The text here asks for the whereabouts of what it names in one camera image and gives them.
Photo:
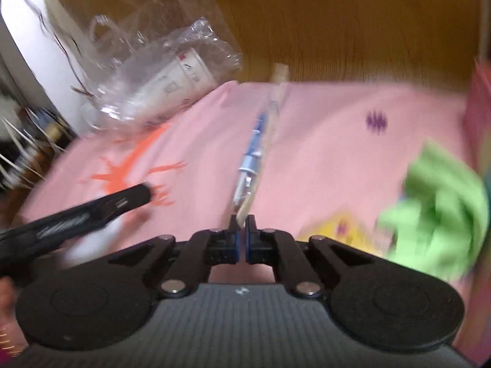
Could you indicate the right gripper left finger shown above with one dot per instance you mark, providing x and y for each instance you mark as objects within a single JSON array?
[{"x": 104, "y": 301}]

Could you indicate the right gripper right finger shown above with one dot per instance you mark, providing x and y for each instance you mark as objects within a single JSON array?
[{"x": 377, "y": 302}]

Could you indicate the green cloth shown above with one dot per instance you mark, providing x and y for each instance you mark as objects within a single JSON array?
[{"x": 441, "y": 221}]

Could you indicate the white blue packet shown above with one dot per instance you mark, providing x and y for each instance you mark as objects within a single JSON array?
[{"x": 254, "y": 158}]

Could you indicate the yellow card case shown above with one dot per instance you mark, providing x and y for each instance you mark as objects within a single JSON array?
[{"x": 344, "y": 227}]

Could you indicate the person left hand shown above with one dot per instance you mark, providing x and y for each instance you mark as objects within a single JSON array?
[{"x": 13, "y": 342}]

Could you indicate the pink patterned bedsheet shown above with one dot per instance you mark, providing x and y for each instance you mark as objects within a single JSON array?
[{"x": 334, "y": 147}]

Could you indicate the pink tin box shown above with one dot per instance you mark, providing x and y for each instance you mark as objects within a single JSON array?
[{"x": 477, "y": 118}]

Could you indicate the white paper cup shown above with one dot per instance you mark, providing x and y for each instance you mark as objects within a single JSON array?
[{"x": 175, "y": 86}]

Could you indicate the clear plastic bag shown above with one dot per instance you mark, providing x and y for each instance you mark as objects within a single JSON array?
[{"x": 119, "y": 44}]

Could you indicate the wooden headboard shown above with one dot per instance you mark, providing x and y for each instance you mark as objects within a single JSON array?
[{"x": 425, "y": 42}]

